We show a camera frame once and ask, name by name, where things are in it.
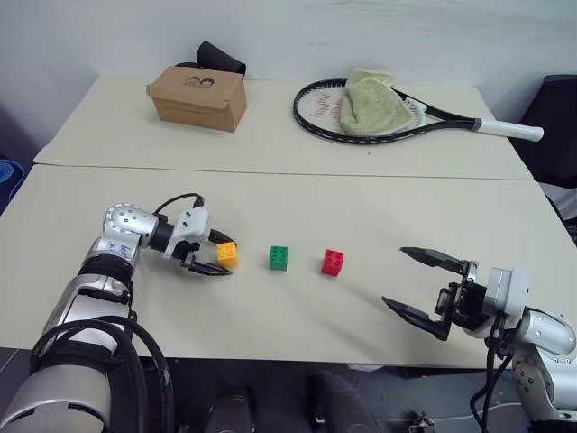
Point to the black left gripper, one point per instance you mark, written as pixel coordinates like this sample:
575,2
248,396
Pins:
190,252

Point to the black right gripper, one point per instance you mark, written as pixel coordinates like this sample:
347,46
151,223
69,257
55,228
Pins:
469,303

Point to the yellow toy brick cube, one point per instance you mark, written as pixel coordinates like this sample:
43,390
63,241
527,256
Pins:
226,257

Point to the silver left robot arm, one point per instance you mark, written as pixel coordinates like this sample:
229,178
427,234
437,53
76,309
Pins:
85,297

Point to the green toy brick cube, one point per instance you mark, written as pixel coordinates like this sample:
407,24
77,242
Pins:
279,259

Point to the red toy brick cube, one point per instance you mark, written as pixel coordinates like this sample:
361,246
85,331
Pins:
332,264

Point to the brown cardboard box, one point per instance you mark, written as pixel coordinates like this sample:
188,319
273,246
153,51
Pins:
194,104

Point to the dark rounded shape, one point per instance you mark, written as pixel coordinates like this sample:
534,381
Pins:
232,410

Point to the black white tennis racket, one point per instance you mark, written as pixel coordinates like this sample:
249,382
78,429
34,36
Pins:
509,128

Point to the pale green towel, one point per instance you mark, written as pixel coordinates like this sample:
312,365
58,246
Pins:
369,104

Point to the black rolled fabric object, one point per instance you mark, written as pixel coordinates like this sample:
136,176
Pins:
216,56

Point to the black chair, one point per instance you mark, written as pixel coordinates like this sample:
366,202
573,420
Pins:
556,135

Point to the blue container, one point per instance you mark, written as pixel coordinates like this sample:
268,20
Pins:
9,180

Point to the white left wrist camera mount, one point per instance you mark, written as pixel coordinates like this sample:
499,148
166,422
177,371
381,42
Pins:
192,224

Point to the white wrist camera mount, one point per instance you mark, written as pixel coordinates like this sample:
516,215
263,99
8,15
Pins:
507,293
192,224

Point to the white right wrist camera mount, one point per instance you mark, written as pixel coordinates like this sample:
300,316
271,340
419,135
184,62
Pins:
507,293

